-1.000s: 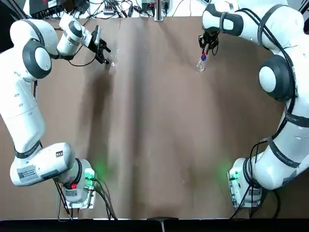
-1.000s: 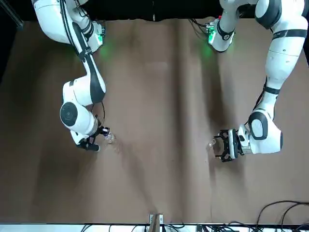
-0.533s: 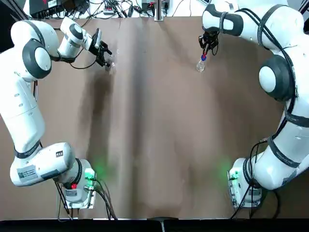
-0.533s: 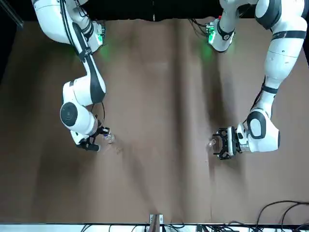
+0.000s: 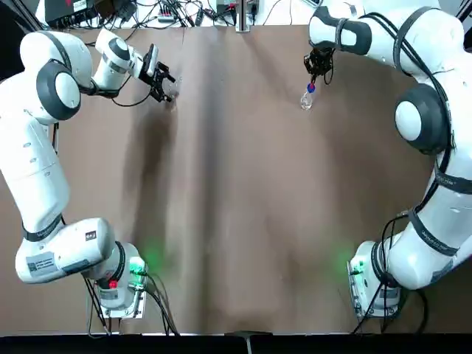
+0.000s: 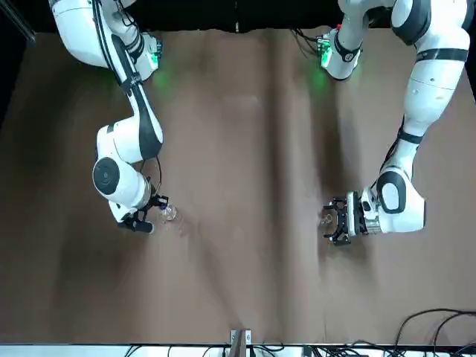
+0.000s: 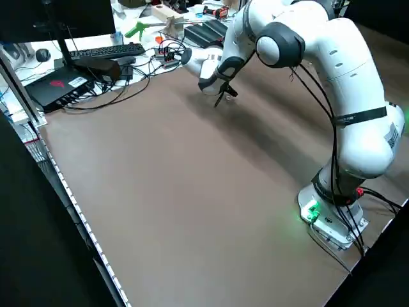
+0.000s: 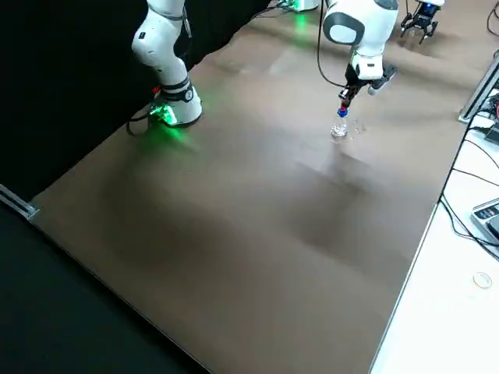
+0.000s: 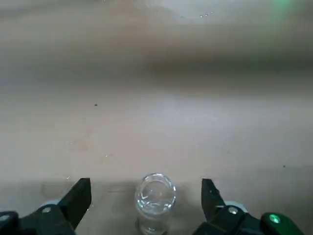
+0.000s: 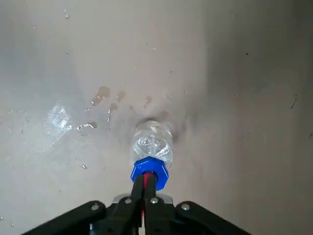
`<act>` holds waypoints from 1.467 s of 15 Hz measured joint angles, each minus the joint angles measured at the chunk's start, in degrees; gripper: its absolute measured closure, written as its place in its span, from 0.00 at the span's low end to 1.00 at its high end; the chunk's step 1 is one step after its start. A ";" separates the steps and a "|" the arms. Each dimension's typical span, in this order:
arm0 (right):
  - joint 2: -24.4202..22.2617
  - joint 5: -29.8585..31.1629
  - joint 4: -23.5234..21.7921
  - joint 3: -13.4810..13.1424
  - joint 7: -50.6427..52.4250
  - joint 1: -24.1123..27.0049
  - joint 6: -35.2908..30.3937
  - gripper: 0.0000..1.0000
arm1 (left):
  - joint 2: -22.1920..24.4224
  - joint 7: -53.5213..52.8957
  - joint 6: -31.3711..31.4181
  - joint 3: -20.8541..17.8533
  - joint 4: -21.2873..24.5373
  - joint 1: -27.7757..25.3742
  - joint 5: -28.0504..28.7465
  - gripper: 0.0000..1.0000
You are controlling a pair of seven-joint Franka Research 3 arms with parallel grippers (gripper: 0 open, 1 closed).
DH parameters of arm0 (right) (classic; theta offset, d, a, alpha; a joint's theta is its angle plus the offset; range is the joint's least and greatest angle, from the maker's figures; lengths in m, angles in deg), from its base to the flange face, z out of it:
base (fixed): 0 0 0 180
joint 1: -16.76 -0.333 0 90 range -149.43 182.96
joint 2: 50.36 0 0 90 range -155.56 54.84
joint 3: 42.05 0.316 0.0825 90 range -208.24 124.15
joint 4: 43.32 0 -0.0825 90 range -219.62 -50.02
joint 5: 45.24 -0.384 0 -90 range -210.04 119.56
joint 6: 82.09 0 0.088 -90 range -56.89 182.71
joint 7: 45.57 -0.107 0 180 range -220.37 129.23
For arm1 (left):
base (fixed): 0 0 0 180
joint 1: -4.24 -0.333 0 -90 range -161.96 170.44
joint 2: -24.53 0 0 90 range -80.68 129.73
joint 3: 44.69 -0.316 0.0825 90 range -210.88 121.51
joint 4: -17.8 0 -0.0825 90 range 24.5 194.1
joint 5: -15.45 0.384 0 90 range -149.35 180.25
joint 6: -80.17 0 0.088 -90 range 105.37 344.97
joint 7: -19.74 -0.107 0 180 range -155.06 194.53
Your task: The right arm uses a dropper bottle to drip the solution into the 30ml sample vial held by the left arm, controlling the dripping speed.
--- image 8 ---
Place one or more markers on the clear bottle blue cap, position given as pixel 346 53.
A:
pixel 340 130

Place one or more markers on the red bulb dropper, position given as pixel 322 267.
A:
pixel 342 104

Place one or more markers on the silver aluminium frame post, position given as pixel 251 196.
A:
pixel 17 204
pixel 477 95

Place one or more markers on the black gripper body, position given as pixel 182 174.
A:
pixel 351 76
pixel 425 15

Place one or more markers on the small electronic device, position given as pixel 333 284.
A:
pixel 492 105

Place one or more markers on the grey device with buttons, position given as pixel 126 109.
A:
pixel 487 220

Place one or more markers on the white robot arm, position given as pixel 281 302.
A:
pixel 374 23

